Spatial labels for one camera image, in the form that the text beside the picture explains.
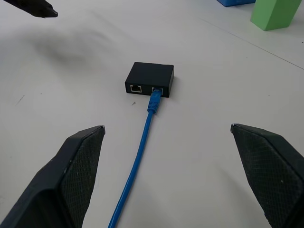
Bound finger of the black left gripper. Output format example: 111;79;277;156
6;0;58;19

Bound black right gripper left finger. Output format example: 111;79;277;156
0;125;106;228

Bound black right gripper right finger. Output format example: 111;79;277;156
230;123;304;228

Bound black ethernet port box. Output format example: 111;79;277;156
124;62;176;98

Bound green block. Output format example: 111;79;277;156
250;0;303;32

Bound blue block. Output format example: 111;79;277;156
216;0;257;7

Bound blue Ethernet cable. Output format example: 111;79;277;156
107;87;164;228

